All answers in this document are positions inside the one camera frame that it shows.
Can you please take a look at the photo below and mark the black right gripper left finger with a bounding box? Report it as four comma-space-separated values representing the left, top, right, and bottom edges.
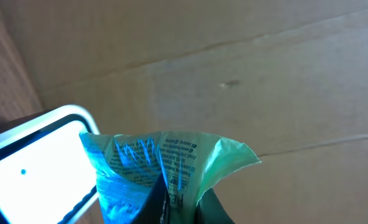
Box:
131, 174, 170, 224

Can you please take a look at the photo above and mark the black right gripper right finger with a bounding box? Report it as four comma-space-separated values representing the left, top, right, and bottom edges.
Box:
195, 188, 234, 224

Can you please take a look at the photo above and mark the teal snack packet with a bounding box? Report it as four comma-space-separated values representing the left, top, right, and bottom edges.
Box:
80, 131, 259, 223

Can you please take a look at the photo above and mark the white barcode scanner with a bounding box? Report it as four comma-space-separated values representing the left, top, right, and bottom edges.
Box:
0, 105, 99, 223

